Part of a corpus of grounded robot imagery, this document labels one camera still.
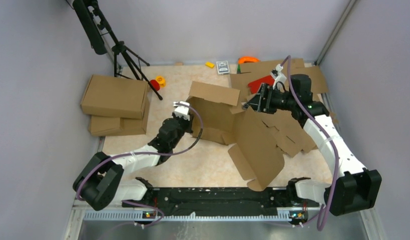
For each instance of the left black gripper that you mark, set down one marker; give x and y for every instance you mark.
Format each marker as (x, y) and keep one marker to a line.
(187, 121)

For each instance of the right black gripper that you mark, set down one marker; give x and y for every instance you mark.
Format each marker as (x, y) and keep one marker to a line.
(258, 102)

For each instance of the brown cardboard box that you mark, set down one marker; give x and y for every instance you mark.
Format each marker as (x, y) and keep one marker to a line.
(108, 96)
(222, 120)

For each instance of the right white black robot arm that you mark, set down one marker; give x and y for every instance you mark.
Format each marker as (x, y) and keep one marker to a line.
(354, 187)

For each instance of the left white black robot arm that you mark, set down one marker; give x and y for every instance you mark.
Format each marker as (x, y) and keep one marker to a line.
(98, 184)

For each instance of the folded brown cardboard box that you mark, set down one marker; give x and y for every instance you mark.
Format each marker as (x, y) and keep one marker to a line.
(108, 96)

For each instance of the lower folded cardboard box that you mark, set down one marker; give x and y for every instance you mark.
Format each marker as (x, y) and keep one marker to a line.
(101, 126)

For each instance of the red plastic sheet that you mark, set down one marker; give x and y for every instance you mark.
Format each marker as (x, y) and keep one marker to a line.
(255, 85)

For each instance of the stack of flat cardboard sheets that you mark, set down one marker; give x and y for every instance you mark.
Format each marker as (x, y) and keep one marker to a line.
(304, 85)

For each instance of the red yellow toy spool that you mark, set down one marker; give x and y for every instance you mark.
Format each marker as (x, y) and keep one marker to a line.
(158, 82)

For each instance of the blue playing card deck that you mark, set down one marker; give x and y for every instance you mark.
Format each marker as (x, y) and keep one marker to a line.
(222, 67)

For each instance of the small yellow block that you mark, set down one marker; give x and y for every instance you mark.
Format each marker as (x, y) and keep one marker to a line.
(210, 64)

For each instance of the orange plastic ring toy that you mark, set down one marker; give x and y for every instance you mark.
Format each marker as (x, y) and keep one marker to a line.
(247, 59)

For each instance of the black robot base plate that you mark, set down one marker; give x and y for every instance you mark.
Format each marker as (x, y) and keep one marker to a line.
(221, 201)

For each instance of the black camera tripod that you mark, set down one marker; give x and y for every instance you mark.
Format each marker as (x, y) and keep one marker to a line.
(104, 41)

